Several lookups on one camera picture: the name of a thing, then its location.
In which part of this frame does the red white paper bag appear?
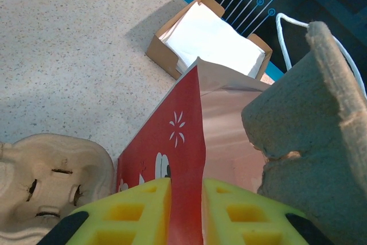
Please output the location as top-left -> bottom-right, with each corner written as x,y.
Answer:
116,12 -> 367,245

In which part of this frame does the pile of white napkins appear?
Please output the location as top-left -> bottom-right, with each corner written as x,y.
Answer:
159,1 -> 266,78

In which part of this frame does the brown cardboard napkin tray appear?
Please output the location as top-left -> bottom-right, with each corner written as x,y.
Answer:
145,0 -> 273,81

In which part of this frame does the pulp cup carrier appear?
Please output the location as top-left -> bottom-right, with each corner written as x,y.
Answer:
0,133 -> 116,245
241,21 -> 367,245

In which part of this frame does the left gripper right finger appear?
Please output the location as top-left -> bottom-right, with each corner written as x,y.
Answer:
202,178 -> 336,245

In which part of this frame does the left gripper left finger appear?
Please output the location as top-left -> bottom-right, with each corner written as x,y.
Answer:
37,177 -> 173,245

